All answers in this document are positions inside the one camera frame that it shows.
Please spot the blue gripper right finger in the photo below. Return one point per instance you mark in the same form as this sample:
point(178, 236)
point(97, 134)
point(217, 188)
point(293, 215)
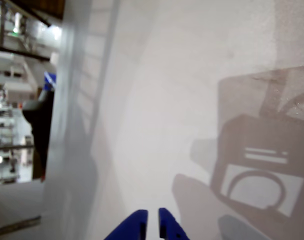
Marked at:
point(168, 225)

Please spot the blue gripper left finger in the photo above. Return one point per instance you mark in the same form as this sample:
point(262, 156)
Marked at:
point(134, 225)

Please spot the dark background object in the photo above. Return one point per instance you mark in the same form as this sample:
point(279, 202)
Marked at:
point(42, 135)

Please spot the blue white striped object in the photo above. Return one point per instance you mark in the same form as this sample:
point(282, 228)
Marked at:
point(50, 80)

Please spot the dark brown shelf frame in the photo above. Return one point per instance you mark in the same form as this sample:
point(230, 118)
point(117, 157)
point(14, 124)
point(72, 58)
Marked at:
point(42, 12)

